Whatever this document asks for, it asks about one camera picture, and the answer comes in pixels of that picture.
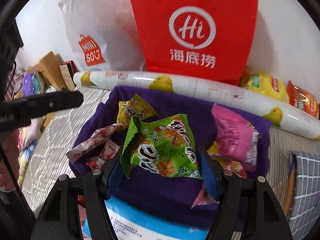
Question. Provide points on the green snack packet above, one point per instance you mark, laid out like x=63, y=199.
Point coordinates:
x=164, y=147

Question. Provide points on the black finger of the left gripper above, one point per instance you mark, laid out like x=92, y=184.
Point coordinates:
x=19, y=112

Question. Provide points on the person's hand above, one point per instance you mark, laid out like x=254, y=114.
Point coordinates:
x=9, y=143

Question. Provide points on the yellow chips bag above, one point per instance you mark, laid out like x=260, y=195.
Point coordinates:
x=265, y=84

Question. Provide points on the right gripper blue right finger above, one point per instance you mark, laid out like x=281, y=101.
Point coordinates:
x=211, y=173

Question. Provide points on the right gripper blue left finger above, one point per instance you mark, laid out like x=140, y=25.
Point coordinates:
x=113, y=174

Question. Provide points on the grey checked cloth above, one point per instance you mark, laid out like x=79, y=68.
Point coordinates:
x=304, y=210

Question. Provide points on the purple plush toy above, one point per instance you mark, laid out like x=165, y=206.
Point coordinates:
x=27, y=85

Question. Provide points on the white Miniso plastic bag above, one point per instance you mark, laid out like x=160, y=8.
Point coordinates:
x=103, y=34

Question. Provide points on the pink strawberry snack packet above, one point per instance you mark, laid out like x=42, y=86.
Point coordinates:
x=99, y=137

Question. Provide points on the magenta snack packet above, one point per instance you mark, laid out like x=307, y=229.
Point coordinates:
x=236, y=143

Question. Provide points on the wooden furniture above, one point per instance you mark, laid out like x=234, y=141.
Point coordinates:
x=48, y=67

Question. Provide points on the panda print snack packet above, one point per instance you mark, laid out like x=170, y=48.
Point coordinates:
x=203, y=198

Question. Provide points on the orange chips bag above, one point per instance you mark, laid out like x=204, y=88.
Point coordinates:
x=303, y=100

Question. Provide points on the blue tissue pack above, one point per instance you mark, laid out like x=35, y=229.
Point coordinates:
x=130, y=223

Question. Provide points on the patterned box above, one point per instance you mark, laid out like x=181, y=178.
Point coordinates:
x=67, y=70

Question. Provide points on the yellow snack packet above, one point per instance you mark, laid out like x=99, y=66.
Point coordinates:
x=137, y=106

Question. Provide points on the red Haidilao bag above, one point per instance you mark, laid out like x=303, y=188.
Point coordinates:
x=210, y=39

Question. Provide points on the lemon print rolled mat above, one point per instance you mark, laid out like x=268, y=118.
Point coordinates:
x=280, y=113

